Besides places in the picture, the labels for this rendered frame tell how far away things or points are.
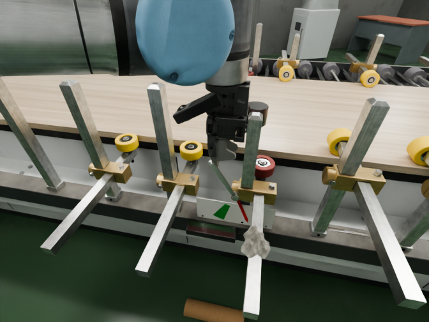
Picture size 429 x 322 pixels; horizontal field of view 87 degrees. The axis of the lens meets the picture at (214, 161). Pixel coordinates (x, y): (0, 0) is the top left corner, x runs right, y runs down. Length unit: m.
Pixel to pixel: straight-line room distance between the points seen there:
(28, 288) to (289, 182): 1.54
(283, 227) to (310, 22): 4.90
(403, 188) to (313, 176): 0.31
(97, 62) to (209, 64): 0.09
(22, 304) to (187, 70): 1.66
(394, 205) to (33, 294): 1.84
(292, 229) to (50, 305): 1.35
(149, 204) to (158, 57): 0.74
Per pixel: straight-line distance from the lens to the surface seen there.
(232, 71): 0.41
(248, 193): 0.69
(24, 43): 0.22
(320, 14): 5.54
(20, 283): 1.85
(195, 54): 0.22
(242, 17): 0.40
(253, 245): 0.57
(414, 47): 6.58
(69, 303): 1.63
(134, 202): 0.92
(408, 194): 1.11
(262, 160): 0.74
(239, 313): 1.35
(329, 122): 1.06
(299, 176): 0.94
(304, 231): 0.85
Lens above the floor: 1.36
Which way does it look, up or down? 39 degrees down
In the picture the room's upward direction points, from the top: straight up
